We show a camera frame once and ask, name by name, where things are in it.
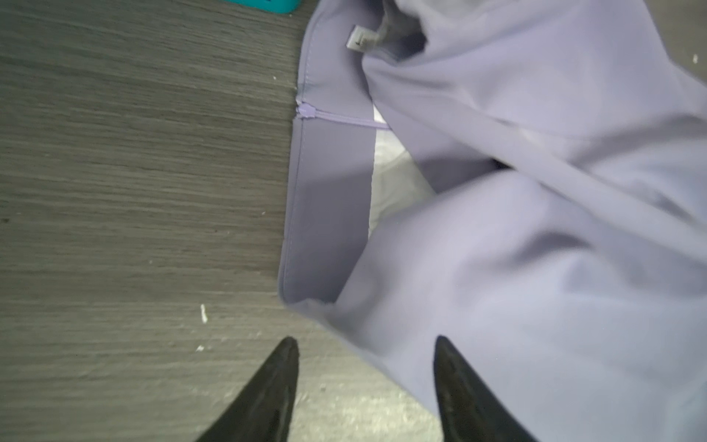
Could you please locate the teal plastic basket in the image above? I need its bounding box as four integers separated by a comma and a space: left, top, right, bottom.
228, 0, 301, 14

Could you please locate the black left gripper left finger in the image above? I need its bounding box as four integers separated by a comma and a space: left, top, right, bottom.
197, 336, 299, 442

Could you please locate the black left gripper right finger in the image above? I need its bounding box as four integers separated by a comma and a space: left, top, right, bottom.
434, 335, 536, 442

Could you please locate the lilac skirt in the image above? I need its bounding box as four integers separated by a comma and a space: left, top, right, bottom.
279, 1, 706, 441

